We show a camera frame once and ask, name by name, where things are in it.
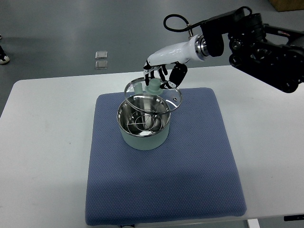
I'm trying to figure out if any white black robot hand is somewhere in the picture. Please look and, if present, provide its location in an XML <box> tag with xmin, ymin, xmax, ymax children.
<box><xmin>143</xmin><ymin>35</ymin><xmax>206</xmax><ymax>89</ymax></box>

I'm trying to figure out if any glass lid with green knob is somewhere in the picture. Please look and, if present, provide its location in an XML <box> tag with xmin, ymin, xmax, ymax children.
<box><xmin>124</xmin><ymin>77</ymin><xmax>182</xmax><ymax>115</ymax></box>

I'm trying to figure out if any pale green pot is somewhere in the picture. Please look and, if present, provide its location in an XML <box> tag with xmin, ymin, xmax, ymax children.
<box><xmin>116</xmin><ymin>85</ymin><xmax>171</xmax><ymax>151</ymax></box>

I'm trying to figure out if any upper metal floor plate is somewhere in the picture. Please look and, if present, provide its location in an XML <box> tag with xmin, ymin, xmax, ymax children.
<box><xmin>95</xmin><ymin>51</ymin><xmax>108</xmax><ymax>59</ymax></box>

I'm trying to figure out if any cardboard box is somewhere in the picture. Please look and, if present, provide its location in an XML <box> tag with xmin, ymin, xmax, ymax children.
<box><xmin>269</xmin><ymin>0</ymin><xmax>304</xmax><ymax>12</ymax></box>

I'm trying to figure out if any blue fabric mat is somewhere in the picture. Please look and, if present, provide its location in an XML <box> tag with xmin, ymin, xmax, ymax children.
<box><xmin>85</xmin><ymin>88</ymin><xmax>247</xmax><ymax>226</ymax></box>

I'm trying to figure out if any black white shoe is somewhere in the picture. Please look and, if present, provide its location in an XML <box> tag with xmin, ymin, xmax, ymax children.
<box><xmin>0</xmin><ymin>46</ymin><xmax>10</xmax><ymax>65</ymax></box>

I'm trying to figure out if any white table leg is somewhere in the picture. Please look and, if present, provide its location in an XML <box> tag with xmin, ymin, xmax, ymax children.
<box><xmin>247</xmin><ymin>219</ymin><xmax>260</xmax><ymax>228</ymax></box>

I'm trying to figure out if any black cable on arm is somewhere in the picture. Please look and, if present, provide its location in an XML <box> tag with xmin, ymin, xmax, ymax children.
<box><xmin>163</xmin><ymin>14</ymin><xmax>202</xmax><ymax>38</ymax></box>

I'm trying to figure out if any black bracket under table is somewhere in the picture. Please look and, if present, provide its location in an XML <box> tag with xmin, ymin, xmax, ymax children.
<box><xmin>284</xmin><ymin>214</ymin><xmax>304</xmax><ymax>221</ymax></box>

